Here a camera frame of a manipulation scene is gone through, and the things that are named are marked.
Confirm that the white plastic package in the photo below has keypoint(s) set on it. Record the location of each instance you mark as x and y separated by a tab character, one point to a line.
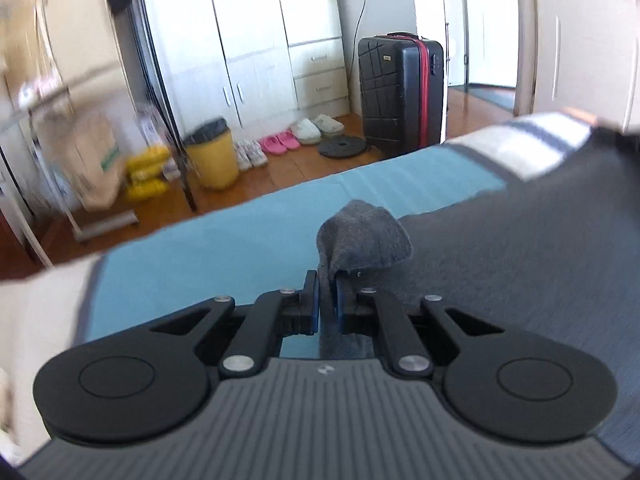
150	130

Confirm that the yellow trash bin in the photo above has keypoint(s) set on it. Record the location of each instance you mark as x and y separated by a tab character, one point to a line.
215	160

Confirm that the beige clog slipper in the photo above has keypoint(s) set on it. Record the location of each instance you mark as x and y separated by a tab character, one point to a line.
327	125
305	131

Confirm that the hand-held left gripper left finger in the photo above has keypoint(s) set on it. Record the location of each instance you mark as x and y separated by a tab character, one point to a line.
312	306

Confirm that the yellow plastic bag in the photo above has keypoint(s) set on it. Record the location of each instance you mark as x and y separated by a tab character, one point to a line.
146	170

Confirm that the teal cream striped bed blanket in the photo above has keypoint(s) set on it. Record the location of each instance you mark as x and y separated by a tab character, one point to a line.
225	260

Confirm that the white door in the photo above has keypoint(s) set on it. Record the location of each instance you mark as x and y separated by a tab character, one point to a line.
580	35

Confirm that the black suitcase with red stripe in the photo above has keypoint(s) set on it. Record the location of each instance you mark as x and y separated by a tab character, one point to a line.
395	95

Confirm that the grey knit garment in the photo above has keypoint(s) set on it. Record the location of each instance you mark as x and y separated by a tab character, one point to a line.
365	240

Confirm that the dark doormat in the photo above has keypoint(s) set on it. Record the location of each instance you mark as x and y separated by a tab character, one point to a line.
492	97

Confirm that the white sneaker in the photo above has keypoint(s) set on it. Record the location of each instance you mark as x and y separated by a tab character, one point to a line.
242	156
258	152

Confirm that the white wardrobe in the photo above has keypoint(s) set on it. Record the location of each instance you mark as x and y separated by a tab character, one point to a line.
250	35

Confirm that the black weight plate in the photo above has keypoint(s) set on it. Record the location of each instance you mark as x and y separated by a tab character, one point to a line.
342	147

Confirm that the pink slipper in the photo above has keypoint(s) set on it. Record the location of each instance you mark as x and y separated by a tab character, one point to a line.
288	139
271	145

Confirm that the white side table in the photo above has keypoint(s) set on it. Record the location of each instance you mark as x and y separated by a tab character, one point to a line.
30	110

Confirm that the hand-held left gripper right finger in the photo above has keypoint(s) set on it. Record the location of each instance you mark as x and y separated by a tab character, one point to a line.
341	310

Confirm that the brown paper bag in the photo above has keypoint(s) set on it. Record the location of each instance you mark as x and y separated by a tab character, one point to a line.
92	160

